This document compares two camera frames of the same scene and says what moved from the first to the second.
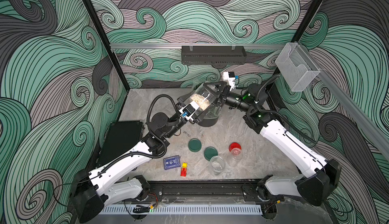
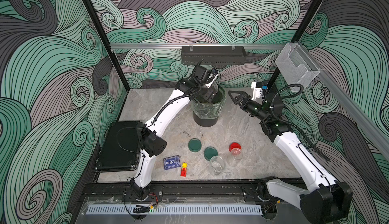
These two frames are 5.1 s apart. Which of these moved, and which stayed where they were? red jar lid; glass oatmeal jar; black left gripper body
Moved: black left gripper body
Stayed: glass oatmeal jar; red jar lid
